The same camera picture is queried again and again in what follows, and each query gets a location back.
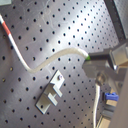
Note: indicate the blue connector block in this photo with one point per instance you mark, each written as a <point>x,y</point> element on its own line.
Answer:
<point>111,96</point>

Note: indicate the black frame bar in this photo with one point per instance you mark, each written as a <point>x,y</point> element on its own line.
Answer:
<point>111,7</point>

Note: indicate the black perforated breadboard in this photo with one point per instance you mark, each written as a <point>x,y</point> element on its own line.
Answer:
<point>41,28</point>

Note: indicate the white braided cable red bands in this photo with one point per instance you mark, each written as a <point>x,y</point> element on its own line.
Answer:
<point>63,52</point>

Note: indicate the grey metal cable clip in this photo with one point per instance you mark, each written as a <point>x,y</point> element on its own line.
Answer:
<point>50,92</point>

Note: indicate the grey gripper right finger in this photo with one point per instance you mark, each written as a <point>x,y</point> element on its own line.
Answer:
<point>115,56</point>

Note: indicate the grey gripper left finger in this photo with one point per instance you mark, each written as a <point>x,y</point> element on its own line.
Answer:
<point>101,71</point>

